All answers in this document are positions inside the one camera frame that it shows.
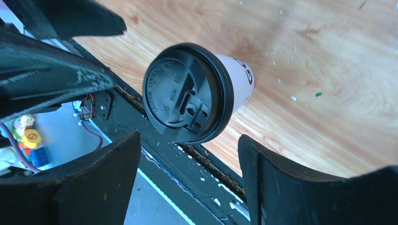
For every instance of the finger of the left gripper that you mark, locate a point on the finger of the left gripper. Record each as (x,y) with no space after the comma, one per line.
(64,19)
(35,75)

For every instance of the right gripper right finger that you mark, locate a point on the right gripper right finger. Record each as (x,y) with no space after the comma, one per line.
(280,191)

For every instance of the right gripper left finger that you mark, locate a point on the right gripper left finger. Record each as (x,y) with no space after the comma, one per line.
(94,189)

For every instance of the white paper coffee cup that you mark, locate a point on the white paper coffee cup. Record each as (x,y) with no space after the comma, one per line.
(242,79)

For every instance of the black plastic cup lid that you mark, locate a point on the black plastic cup lid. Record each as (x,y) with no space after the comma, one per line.
(188,94)

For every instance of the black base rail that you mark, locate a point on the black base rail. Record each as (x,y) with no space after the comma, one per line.
(199,186)

